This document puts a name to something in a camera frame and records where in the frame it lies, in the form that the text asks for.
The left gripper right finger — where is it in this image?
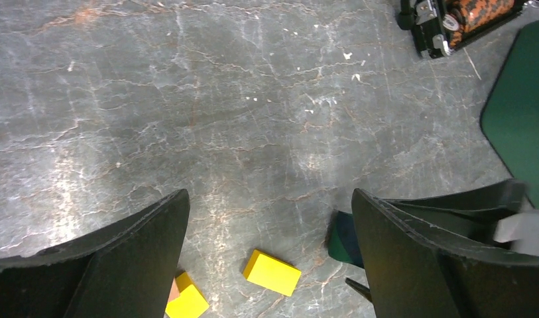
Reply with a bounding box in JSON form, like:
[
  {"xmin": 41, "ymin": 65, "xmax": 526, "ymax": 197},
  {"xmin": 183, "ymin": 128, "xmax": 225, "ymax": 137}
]
[{"xmin": 351, "ymin": 189, "xmax": 539, "ymax": 317}]

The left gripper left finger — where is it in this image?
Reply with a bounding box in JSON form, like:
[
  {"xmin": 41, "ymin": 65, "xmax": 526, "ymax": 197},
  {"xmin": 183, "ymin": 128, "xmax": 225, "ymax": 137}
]
[{"xmin": 0, "ymin": 189, "xmax": 190, "ymax": 317}]

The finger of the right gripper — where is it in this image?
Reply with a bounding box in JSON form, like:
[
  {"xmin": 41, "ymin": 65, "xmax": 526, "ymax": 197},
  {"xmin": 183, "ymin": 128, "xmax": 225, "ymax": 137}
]
[
  {"xmin": 345, "ymin": 278, "xmax": 373, "ymax": 303},
  {"xmin": 386, "ymin": 179, "xmax": 527, "ymax": 246}
]

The green navy striped tie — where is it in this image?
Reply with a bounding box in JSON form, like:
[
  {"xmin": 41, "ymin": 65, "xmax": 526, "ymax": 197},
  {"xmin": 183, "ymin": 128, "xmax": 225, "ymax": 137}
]
[{"xmin": 326, "ymin": 211, "xmax": 364, "ymax": 268}]

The brown wooden block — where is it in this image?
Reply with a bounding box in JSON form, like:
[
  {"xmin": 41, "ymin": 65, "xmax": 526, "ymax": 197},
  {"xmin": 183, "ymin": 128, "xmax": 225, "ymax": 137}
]
[{"xmin": 168, "ymin": 278, "xmax": 180, "ymax": 303}]

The small yellow cube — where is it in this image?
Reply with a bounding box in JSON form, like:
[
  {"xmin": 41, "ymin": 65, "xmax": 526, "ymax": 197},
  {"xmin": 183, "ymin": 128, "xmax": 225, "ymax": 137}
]
[{"xmin": 165, "ymin": 272, "xmax": 210, "ymax": 318}]

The green compartment tray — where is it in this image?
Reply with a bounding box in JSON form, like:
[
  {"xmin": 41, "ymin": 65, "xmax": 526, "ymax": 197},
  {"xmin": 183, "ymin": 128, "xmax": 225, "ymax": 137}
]
[{"xmin": 480, "ymin": 21, "xmax": 539, "ymax": 209}]

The yellow rectangular block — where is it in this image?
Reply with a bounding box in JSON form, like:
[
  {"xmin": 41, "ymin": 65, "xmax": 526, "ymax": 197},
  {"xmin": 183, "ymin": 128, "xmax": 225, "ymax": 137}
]
[{"xmin": 243, "ymin": 249, "xmax": 301, "ymax": 297}]

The black open carrying case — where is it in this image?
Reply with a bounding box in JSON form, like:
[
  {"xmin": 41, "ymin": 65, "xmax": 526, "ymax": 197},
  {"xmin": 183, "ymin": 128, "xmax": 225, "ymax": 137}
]
[{"xmin": 396, "ymin": 0, "xmax": 539, "ymax": 59}]

